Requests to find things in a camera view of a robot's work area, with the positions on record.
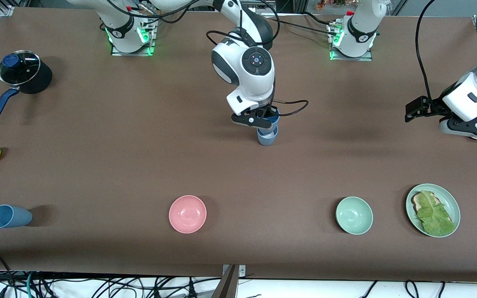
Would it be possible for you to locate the silver frame extrusion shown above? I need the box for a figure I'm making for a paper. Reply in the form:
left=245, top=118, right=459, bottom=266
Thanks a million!
left=215, top=0, right=277, bottom=13

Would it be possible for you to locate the glass lid with blue knob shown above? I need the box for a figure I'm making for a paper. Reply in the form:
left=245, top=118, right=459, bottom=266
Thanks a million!
left=0, top=50, right=41, bottom=86

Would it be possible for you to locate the blue plastic cup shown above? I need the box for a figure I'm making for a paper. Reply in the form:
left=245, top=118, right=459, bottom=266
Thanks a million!
left=263, top=108, right=281, bottom=130
left=257, top=124, right=279, bottom=147
left=0, top=204, right=33, bottom=229

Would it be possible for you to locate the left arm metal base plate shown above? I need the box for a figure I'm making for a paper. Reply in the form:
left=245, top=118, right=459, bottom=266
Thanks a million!
left=328, top=21, right=374, bottom=62

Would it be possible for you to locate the mint green plate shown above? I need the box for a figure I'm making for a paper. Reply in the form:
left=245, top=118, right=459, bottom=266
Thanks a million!
left=406, top=183, right=461, bottom=238

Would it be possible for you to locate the green lettuce leaf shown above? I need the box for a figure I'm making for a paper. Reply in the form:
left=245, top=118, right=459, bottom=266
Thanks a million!
left=417, top=190, right=456, bottom=236

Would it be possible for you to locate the metal table edge bracket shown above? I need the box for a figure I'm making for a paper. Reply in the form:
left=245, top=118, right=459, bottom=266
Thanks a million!
left=222, top=264, right=246, bottom=277

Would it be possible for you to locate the mint green bowl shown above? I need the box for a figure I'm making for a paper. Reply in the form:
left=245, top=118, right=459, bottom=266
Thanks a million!
left=335, top=196, right=374, bottom=235

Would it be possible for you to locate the black cable on table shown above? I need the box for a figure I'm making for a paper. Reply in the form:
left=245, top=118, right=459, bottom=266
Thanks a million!
left=259, top=12, right=340, bottom=37

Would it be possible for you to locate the black cable at base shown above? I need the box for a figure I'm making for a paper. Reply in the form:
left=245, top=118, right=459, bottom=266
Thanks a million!
left=139, top=9, right=178, bottom=33

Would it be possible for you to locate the toasted bread slice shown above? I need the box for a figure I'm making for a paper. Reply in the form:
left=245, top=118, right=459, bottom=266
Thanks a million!
left=412, top=191, right=450, bottom=224

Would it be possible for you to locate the black pot with blue handle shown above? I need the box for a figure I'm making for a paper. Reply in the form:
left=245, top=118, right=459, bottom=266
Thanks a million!
left=0, top=56, right=53, bottom=123

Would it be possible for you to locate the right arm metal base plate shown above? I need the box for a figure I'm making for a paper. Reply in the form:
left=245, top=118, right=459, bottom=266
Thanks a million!
left=110, top=19, right=157, bottom=57

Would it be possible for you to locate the dark camera mounting pole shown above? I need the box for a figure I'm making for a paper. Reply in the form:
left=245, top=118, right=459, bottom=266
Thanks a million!
left=211, top=265, right=239, bottom=298

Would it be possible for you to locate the pink bowl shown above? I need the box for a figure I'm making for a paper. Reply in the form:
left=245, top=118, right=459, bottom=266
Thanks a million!
left=169, top=195, right=207, bottom=234

